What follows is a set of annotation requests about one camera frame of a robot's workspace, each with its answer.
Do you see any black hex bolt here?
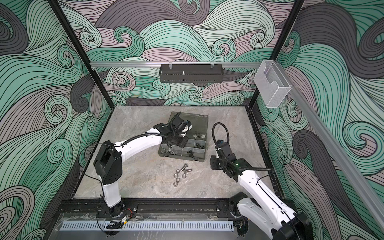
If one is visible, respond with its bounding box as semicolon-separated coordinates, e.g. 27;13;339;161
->
187;150;194;158

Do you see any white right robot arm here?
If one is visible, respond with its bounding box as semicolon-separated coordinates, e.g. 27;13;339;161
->
210;155;314;240

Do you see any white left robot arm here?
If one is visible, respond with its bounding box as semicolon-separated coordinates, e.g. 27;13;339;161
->
94;126;191;216

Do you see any pile of bolts and nuts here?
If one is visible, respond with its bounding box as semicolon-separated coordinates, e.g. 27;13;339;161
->
173;164;193;187

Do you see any grey transparent organizer box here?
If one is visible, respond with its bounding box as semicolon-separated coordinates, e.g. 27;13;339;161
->
158;111;209;163

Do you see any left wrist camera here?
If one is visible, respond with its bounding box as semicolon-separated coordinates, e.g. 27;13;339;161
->
171;116;192;134

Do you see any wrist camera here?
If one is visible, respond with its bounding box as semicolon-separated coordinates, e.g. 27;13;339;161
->
171;116;192;134
216;140;233;158

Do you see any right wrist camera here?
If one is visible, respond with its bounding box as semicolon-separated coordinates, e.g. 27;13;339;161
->
216;140;233;158

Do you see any black wall tray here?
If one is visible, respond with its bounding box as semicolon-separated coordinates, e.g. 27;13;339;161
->
159;64;224;84

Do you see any black vertical frame post right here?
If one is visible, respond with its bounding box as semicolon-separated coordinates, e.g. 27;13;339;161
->
249;1;304;109

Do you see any black vertical frame post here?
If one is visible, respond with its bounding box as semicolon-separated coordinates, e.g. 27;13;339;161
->
47;0;115;111
249;1;304;109

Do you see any clear plastic wall holder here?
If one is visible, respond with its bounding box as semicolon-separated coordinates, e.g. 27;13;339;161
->
254;60;292;109

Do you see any white slotted cable duct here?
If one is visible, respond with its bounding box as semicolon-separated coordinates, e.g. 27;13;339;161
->
60;221;235;232

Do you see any aluminium rail right wall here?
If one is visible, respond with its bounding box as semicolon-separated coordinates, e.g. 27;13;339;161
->
276;63;384;230

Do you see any aluminium rail wall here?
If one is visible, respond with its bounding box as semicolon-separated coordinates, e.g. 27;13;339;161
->
276;63;384;230
90;61;261;69

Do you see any aluminium rail back wall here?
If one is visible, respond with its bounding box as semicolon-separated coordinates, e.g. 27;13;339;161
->
90;61;261;69

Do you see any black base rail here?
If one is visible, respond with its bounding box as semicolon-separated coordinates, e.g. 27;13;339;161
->
59;198;240;218

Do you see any black vertical frame post left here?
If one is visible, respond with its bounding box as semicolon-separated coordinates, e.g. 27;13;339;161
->
47;0;115;111

